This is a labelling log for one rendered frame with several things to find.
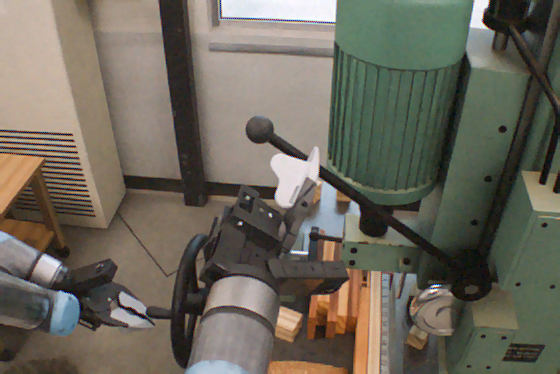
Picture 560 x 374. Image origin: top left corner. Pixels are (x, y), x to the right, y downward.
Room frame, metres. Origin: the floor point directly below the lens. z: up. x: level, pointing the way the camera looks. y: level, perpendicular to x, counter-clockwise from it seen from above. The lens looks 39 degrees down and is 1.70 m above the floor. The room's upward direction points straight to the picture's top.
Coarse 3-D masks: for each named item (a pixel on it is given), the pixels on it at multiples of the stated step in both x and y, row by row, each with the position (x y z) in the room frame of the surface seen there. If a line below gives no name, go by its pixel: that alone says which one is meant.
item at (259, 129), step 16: (256, 128) 0.53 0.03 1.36; (272, 128) 0.54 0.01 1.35; (272, 144) 0.53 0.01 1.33; (288, 144) 0.54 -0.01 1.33; (304, 160) 0.53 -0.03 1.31; (320, 176) 0.52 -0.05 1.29; (336, 176) 0.53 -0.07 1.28; (352, 192) 0.52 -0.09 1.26; (368, 208) 0.52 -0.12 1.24; (400, 224) 0.51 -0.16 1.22; (416, 240) 0.51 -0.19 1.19; (432, 256) 0.50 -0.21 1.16; (448, 256) 0.50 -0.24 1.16; (464, 256) 0.51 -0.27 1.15; (480, 256) 0.51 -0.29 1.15; (448, 272) 0.51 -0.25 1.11; (464, 272) 0.49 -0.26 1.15; (480, 272) 0.48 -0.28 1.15; (464, 288) 0.48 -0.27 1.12; (480, 288) 0.47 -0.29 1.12; (496, 288) 0.49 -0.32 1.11
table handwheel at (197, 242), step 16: (192, 240) 0.75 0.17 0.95; (192, 256) 0.70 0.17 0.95; (208, 256) 0.82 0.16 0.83; (192, 272) 0.71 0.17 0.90; (176, 288) 0.63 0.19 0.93; (192, 288) 0.70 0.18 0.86; (208, 288) 0.78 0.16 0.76; (176, 304) 0.61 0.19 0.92; (192, 304) 0.68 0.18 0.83; (176, 320) 0.59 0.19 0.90; (192, 320) 0.66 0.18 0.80; (176, 336) 0.57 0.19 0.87; (192, 336) 0.63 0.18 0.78; (176, 352) 0.56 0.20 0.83
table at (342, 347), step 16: (320, 208) 0.90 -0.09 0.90; (336, 208) 0.90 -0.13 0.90; (352, 208) 0.90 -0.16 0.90; (304, 224) 0.85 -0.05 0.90; (320, 224) 0.85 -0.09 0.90; (336, 224) 0.85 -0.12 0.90; (304, 240) 0.80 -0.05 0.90; (288, 304) 0.63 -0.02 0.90; (304, 304) 0.63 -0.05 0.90; (304, 320) 0.59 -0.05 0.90; (304, 336) 0.55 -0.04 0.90; (320, 336) 0.55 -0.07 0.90; (336, 336) 0.55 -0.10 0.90; (352, 336) 0.55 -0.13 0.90; (272, 352) 0.52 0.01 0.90; (288, 352) 0.52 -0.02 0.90; (304, 352) 0.52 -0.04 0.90; (320, 352) 0.52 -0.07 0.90; (336, 352) 0.52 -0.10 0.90; (352, 352) 0.52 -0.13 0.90; (352, 368) 0.48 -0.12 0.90
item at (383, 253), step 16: (352, 224) 0.67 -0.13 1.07; (416, 224) 0.67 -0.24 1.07; (352, 240) 0.63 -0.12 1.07; (368, 240) 0.63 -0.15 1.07; (384, 240) 0.63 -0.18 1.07; (400, 240) 0.63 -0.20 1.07; (352, 256) 0.63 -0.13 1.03; (368, 256) 0.62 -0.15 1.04; (384, 256) 0.62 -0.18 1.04; (400, 256) 0.62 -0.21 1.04; (416, 256) 0.61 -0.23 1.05; (400, 272) 0.61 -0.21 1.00; (416, 272) 0.61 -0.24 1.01
